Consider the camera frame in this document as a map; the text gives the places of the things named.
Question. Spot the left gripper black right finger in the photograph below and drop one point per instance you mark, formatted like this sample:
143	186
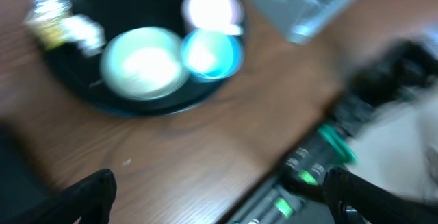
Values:
342	189

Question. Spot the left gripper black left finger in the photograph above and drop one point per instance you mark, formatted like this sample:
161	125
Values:
89	200

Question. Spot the pale green bowl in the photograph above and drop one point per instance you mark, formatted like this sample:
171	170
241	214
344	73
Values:
144	64

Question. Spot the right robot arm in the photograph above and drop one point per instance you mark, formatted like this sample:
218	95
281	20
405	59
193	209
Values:
389	113

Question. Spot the black rectangular tray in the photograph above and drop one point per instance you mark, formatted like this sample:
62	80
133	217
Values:
22	188

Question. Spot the crumpled white tissue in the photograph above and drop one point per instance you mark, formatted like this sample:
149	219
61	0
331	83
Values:
88	35

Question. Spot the yellow wrapper scrap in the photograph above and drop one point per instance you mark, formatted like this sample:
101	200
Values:
50	34

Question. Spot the light blue plastic cup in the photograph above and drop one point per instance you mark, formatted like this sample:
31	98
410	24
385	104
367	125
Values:
211	56

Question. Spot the round black tray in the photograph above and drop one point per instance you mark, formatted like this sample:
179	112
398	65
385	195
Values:
81	74

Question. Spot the pink plastic cup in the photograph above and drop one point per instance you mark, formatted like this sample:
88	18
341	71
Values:
223	16

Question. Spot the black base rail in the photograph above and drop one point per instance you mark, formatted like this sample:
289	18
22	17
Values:
290	193

